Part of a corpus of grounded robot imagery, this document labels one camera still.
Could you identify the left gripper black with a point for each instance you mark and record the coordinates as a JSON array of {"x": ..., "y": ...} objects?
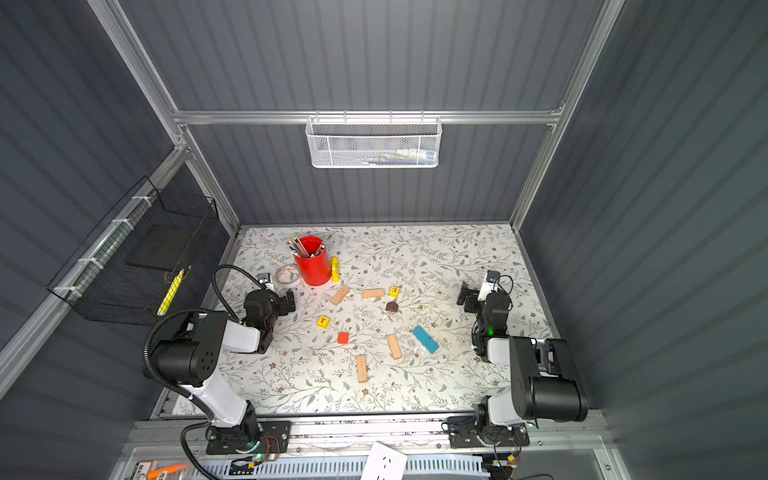
[{"x": 283, "y": 301}]

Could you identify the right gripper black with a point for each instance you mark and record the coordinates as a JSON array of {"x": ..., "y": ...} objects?
[{"x": 469, "y": 296}]

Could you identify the wood block plank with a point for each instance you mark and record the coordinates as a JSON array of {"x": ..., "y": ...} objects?
[
  {"x": 373, "y": 293},
  {"x": 340, "y": 295},
  {"x": 361, "y": 368},
  {"x": 394, "y": 346}
]

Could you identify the teal block plank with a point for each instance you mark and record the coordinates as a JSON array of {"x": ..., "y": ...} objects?
[{"x": 425, "y": 339}]

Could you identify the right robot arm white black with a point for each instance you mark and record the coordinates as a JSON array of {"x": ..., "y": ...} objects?
[{"x": 543, "y": 381}]

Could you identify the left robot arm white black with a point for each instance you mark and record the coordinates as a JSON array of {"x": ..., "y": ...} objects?
[{"x": 182, "y": 353}]

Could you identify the tape roll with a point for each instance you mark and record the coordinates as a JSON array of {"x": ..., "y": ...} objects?
[{"x": 288, "y": 275}]

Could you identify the yellow letter cube small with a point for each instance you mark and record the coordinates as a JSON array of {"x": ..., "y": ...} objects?
[{"x": 323, "y": 322}]

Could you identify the red pencil cup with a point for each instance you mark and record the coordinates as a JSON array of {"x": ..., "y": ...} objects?
[{"x": 315, "y": 271}]

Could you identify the pencils in cup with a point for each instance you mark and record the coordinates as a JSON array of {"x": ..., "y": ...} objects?
[{"x": 307, "y": 246}]

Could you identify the yellow marker in basket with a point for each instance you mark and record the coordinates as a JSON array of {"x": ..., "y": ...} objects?
[{"x": 171, "y": 293}]

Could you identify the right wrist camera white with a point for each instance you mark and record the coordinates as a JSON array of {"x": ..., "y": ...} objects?
[{"x": 489, "y": 284}]

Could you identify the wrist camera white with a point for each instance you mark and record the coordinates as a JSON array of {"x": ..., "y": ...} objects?
[
  {"x": 489, "y": 284},
  {"x": 265, "y": 279}
]

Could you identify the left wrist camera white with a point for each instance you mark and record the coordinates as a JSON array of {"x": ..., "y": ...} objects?
[{"x": 265, "y": 279}]

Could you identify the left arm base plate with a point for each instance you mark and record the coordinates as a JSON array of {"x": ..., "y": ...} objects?
[{"x": 270, "y": 437}]

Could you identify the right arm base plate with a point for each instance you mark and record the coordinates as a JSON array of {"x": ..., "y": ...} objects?
[{"x": 466, "y": 432}]

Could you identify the black wire basket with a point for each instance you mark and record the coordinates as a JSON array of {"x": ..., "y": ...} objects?
[{"x": 124, "y": 274}]

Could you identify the white wire basket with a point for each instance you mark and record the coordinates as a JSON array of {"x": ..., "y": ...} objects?
[{"x": 389, "y": 144}]

